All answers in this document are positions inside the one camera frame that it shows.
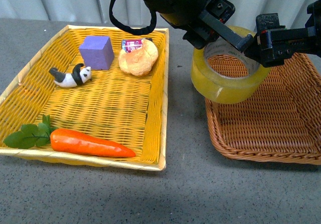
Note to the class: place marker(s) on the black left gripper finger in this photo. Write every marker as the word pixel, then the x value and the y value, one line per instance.
pixel 238 42

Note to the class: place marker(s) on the small pink snack packet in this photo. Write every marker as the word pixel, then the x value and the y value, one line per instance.
pixel 128 45

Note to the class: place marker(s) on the purple foam cube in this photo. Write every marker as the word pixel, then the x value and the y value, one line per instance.
pixel 97 52

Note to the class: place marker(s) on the orange toy carrot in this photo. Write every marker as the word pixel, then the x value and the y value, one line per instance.
pixel 65 140

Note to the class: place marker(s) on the panda figurine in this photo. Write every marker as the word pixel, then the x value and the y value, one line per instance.
pixel 78 77

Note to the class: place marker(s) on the toy bread roll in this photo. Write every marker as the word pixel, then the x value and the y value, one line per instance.
pixel 138 62

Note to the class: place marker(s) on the brown wicker basket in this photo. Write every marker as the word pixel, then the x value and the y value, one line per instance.
pixel 280 122

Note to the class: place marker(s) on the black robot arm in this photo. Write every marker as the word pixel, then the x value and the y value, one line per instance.
pixel 166 8

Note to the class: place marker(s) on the clear packing tape roll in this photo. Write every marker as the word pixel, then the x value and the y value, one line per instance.
pixel 224 75

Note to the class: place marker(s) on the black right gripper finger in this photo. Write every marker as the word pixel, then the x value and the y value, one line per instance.
pixel 273 43

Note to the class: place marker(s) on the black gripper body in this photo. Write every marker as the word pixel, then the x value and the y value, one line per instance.
pixel 187 18

